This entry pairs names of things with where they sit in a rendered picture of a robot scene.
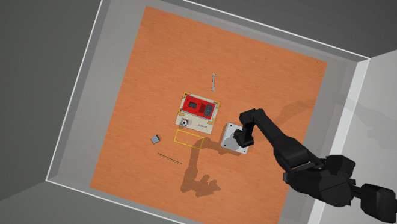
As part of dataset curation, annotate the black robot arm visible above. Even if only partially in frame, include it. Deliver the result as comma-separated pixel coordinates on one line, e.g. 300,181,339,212
233,108,356,207

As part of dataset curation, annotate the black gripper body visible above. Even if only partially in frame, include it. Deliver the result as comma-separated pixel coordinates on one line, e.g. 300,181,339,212
347,184,396,224

